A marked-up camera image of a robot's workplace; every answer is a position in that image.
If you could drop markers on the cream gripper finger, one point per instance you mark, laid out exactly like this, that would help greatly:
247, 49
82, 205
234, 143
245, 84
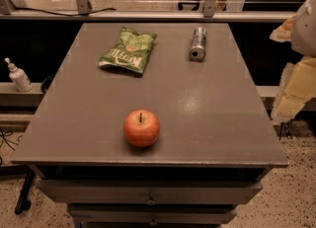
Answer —
283, 32

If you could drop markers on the green jalapeno chip bag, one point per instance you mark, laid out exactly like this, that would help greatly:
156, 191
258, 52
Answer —
131, 51

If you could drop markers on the silver soda can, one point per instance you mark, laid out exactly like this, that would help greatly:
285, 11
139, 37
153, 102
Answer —
197, 49

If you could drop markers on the red apple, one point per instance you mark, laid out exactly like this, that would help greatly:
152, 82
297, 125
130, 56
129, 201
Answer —
141, 128

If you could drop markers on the grey upper drawer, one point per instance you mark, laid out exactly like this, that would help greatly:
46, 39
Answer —
151, 193

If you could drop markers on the grey drawer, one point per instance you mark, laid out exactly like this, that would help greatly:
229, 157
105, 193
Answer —
156, 214
151, 193

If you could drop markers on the grey lower drawer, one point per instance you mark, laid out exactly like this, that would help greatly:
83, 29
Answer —
156, 214

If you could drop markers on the white pump bottle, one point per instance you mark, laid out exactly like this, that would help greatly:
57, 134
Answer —
19, 77

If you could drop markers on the black table leg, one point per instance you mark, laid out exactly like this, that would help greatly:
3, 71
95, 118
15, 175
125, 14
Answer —
23, 204

